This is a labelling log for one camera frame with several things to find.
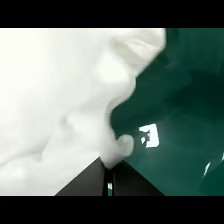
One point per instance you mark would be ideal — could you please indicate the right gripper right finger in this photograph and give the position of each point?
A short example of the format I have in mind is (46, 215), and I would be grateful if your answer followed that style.
(131, 181)

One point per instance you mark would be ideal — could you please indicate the white T-shirt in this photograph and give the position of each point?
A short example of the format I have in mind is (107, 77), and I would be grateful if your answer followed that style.
(50, 100)

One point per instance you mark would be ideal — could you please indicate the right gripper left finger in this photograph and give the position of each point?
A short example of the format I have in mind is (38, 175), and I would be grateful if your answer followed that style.
(88, 181)

